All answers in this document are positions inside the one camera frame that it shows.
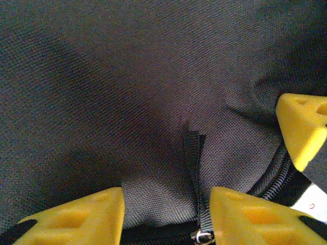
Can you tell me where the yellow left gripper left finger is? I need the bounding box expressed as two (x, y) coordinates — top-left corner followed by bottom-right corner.
(0, 186), (126, 245)

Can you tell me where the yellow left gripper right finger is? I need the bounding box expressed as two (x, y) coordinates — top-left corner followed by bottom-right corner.
(209, 186), (327, 245)

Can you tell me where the black fabric backpack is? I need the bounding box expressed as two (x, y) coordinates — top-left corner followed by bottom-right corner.
(0, 0), (327, 245)

